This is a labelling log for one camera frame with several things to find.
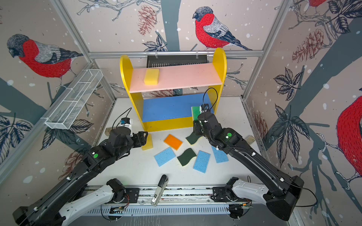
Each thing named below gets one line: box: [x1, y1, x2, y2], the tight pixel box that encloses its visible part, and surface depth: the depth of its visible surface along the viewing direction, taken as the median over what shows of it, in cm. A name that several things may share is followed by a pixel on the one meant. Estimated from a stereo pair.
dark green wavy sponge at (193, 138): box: [185, 131, 203, 146], surface depth 97 cm
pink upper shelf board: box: [129, 63, 223, 94], surface depth 76 cm
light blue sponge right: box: [211, 145, 230, 164], surface depth 88 cm
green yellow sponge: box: [190, 106, 201, 121], surface depth 74 cm
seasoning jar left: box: [104, 127, 113, 137], surface depth 97 cm
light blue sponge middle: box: [192, 150, 211, 174], surface depth 87 cm
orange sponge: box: [163, 133, 184, 151], surface depth 95 cm
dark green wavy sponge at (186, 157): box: [177, 147, 198, 167], surface depth 88 cm
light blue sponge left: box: [153, 146, 176, 168], surface depth 89 cm
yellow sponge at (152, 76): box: [143, 68, 160, 86], surface depth 75 cm
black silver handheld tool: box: [150, 174, 169, 207], surface depth 74 cm
